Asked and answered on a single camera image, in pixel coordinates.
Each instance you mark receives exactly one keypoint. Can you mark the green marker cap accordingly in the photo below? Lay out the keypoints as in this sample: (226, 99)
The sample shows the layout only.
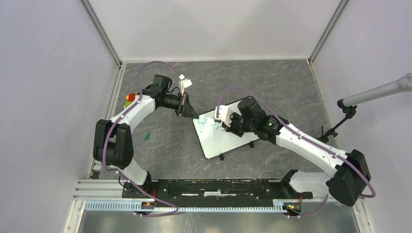
(147, 136)

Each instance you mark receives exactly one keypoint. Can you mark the small whiteboard with stand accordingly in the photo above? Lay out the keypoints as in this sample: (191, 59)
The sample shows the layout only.
(214, 140)

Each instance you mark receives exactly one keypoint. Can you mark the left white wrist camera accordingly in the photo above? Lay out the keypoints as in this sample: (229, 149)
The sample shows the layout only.
(184, 83)

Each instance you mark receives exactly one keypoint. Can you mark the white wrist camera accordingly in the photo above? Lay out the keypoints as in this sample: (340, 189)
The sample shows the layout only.
(223, 114)
(184, 83)

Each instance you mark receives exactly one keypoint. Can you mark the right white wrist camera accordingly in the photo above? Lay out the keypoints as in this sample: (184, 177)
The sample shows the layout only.
(223, 114)

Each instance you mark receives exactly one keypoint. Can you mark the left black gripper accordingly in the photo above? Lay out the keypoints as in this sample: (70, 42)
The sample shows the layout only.
(185, 108)

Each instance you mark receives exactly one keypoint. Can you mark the grey microphone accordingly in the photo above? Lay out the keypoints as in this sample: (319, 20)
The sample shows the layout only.
(403, 84)

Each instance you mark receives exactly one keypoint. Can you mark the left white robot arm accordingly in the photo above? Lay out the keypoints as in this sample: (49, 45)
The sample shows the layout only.
(113, 144)

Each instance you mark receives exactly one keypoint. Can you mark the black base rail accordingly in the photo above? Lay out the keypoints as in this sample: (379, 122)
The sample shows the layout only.
(223, 193)

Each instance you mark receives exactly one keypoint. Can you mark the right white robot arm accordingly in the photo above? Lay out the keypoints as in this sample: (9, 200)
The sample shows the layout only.
(345, 175)

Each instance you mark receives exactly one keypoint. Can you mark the black microphone stand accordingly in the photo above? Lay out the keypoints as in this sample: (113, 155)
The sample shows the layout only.
(349, 111)

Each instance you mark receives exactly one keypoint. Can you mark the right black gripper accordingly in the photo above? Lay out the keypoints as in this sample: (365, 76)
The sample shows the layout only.
(231, 128)

